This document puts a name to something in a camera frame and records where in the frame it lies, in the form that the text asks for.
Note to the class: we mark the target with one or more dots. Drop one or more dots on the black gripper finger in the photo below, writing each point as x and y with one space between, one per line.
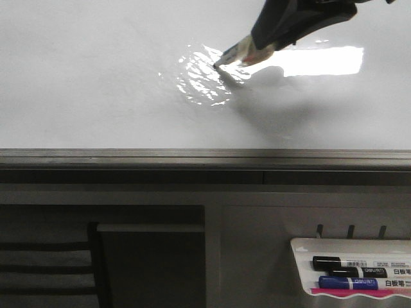
276 22
322 14

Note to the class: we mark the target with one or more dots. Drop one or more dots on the taped black whiteboard marker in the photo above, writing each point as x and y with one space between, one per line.
245 52

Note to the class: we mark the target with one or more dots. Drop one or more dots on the white whiteboard surface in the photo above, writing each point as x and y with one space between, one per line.
139 74

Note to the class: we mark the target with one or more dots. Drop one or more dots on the black metal hook left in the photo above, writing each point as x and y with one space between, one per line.
319 231

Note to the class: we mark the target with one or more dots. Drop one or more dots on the black metal hook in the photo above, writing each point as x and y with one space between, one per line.
350 232
319 231
382 232

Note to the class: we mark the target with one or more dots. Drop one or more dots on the black metal hook middle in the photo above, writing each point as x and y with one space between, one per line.
350 232

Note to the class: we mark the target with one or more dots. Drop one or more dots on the black metal hook right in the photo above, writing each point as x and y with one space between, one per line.
382 232

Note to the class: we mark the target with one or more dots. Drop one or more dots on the white marker tray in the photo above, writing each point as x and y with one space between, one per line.
305 248

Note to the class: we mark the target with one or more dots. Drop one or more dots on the black capped marker top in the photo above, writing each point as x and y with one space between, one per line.
326 262

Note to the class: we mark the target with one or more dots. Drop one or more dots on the black capped marker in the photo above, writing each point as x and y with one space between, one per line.
370 272
326 262

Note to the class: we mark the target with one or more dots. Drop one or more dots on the black capped marker middle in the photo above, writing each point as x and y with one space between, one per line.
370 272

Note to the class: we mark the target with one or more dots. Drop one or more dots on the blue capped marker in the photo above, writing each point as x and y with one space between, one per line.
397 284

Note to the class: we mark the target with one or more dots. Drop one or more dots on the pink eraser strip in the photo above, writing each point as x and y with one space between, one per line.
348 292

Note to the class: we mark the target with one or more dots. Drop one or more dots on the black slatted chair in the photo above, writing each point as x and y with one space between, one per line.
50 269

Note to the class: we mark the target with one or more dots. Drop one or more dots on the grey aluminium whiteboard frame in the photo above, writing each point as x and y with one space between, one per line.
203 166

